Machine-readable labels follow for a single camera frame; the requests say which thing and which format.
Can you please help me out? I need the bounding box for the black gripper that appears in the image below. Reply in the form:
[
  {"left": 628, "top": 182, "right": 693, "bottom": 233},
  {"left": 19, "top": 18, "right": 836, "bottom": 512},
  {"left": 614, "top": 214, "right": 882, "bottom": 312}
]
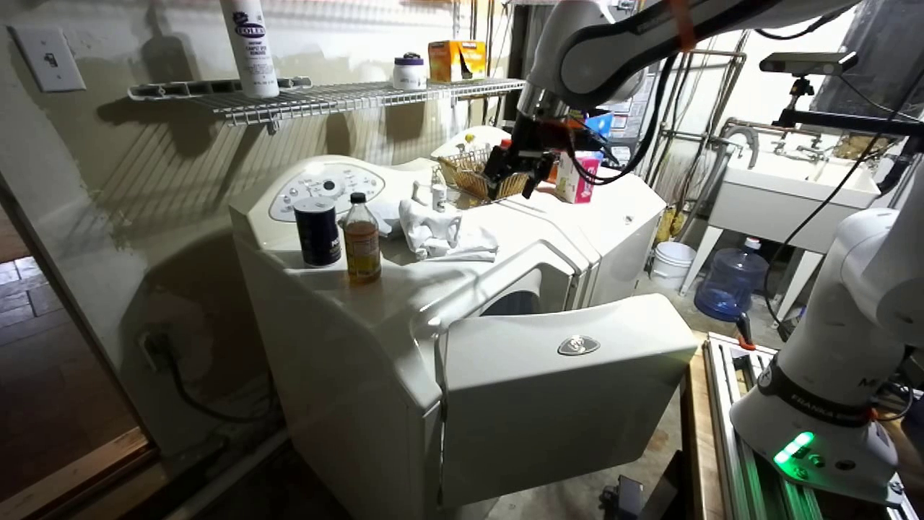
[{"left": 482, "top": 113, "right": 585, "bottom": 203}]

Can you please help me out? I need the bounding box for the white towel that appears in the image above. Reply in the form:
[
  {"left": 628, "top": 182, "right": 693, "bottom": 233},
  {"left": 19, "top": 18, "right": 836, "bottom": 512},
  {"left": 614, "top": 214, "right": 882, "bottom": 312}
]
[{"left": 379, "top": 169, "right": 501, "bottom": 272}]

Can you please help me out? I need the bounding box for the white washing machine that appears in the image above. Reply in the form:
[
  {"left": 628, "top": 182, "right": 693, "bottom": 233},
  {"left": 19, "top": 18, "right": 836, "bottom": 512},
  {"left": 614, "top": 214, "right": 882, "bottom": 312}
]
[{"left": 227, "top": 154, "right": 599, "bottom": 520}]

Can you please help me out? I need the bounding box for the wicker basket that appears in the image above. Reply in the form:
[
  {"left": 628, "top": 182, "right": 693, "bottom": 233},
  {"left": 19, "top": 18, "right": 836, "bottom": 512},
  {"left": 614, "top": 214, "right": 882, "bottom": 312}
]
[{"left": 429, "top": 125, "right": 543, "bottom": 204}]

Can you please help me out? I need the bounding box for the pink box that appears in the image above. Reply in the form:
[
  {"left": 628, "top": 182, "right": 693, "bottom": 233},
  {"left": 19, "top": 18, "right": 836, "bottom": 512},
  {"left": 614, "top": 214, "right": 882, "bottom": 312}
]
[{"left": 571, "top": 151, "right": 604, "bottom": 207}]

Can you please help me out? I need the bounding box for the white dryer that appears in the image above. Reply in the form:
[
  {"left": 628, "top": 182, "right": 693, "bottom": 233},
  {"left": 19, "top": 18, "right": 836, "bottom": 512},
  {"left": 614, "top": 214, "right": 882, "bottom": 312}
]
[{"left": 500, "top": 167, "right": 669, "bottom": 312}]

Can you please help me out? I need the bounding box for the yellow box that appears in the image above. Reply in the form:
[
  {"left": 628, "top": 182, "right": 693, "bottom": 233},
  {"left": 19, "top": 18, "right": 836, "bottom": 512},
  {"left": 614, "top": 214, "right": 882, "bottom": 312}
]
[{"left": 428, "top": 38, "right": 491, "bottom": 84}]

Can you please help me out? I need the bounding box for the white jar dark lid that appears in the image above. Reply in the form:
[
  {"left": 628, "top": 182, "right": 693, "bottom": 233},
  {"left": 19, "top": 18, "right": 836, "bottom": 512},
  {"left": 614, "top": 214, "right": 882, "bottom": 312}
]
[{"left": 389, "top": 51, "right": 429, "bottom": 93}]

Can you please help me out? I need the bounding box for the amber liquid bottle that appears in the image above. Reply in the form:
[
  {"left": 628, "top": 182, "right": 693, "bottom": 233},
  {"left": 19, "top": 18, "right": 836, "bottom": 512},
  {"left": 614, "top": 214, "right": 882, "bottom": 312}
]
[{"left": 340, "top": 187, "right": 384, "bottom": 289}]

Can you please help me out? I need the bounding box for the white bucket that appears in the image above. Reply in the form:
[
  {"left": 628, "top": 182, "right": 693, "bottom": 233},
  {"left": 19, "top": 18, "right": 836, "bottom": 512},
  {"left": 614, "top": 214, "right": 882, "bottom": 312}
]
[{"left": 650, "top": 240, "right": 698, "bottom": 295}]

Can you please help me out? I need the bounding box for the dark cylindrical can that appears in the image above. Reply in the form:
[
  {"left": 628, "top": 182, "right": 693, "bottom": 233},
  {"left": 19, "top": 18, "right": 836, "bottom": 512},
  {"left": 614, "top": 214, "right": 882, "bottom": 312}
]
[{"left": 290, "top": 200, "right": 344, "bottom": 269}]

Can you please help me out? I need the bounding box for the blue water jug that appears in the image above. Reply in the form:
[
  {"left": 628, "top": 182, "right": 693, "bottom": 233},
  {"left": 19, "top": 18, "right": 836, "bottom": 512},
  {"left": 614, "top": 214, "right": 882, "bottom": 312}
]
[{"left": 693, "top": 237, "right": 771, "bottom": 325}]

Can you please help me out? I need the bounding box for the white utility sink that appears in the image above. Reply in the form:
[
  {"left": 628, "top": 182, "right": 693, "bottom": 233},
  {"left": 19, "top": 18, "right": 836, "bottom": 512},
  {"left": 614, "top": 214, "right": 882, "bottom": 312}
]
[{"left": 703, "top": 119, "right": 882, "bottom": 253}]

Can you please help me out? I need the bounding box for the white spray can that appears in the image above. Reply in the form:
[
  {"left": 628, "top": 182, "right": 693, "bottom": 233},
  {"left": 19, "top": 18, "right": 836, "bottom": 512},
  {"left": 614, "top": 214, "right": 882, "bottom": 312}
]
[{"left": 220, "top": 0, "right": 282, "bottom": 102}]

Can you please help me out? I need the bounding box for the robot mounting table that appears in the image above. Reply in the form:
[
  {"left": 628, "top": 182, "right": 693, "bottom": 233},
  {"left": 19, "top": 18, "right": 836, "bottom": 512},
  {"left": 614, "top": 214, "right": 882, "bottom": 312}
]
[{"left": 683, "top": 328, "right": 924, "bottom": 520}]

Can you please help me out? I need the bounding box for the white wire shelf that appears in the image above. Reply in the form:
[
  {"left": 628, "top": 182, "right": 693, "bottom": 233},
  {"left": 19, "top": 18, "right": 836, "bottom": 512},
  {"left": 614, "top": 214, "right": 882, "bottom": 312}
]
[{"left": 124, "top": 73, "right": 532, "bottom": 128}]

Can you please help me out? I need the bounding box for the black camera on stand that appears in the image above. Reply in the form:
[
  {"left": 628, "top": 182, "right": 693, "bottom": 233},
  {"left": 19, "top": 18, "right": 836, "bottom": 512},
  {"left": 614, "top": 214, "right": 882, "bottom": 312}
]
[{"left": 757, "top": 50, "right": 924, "bottom": 139}]

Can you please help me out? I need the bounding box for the black power cable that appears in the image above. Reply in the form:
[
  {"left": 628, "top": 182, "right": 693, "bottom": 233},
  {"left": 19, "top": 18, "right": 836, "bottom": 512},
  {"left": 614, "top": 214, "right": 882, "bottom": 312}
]
[{"left": 155, "top": 341, "right": 282, "bottom": 427}]

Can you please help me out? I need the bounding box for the white wall switch plate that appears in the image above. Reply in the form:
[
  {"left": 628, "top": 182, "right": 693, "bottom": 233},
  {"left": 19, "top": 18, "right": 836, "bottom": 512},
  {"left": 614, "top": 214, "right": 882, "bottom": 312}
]
[{"left": 9, "top": 22, "right": 90, "bottom": 94}]

